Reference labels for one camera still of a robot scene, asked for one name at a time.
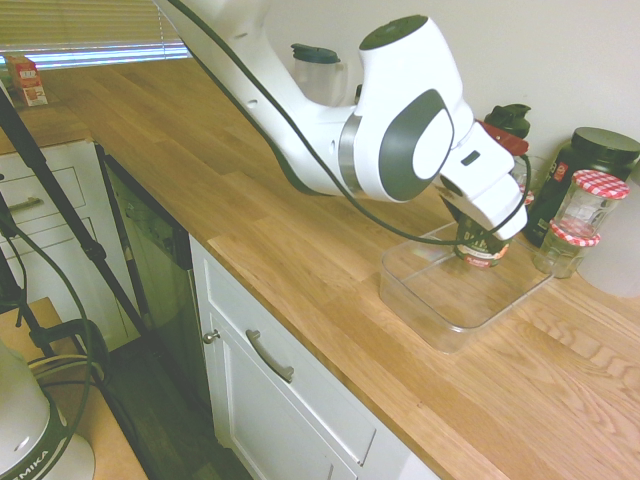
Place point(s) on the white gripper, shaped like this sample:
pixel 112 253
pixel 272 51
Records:
pixel 492 200

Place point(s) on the dark cereal cup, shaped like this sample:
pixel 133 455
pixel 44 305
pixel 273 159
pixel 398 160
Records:
pixel 482 252

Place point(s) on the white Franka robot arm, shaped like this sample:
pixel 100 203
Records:
pixel 350 120

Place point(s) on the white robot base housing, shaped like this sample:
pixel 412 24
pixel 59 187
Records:
pixel 30 430

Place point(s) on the clear plastic rectangular container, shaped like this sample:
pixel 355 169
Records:
pixel 450 300

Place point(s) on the black shaker bottle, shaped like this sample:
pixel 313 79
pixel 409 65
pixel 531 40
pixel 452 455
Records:
pixel 510 117

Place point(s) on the small jar red gingham lid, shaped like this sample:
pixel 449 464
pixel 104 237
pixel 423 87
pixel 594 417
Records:
pixel 562 252

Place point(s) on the large jar red gingham lid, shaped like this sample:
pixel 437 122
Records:
pixel 592 205

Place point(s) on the black supplement tub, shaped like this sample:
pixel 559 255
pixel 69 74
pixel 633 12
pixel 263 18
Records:
pixel 590 155

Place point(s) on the clear pitcher with dark lid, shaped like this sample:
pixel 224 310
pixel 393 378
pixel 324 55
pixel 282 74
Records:
pixel 320 75

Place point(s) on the white cabinet drawer front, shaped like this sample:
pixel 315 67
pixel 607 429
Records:
pixel 285 350

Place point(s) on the silver round cabinet knob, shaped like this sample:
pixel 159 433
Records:
pixel 211 337

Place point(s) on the dark dishwasher front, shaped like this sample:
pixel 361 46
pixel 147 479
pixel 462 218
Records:
pixel 145 240

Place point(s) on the white drawer cabinet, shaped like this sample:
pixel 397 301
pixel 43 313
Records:
pixel 55 200

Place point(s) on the white window blinds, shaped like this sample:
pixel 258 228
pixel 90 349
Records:
pixel 75 25

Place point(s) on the light wooden base board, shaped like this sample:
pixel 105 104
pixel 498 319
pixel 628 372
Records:
pixel 100 430

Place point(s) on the silver cabinet drawer pull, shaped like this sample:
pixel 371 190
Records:
pixel 22 206

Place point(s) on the small red cardboard box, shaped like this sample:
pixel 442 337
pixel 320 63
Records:
pixel 27 82

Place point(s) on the black camera tripod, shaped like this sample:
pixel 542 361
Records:
pixel 65 210

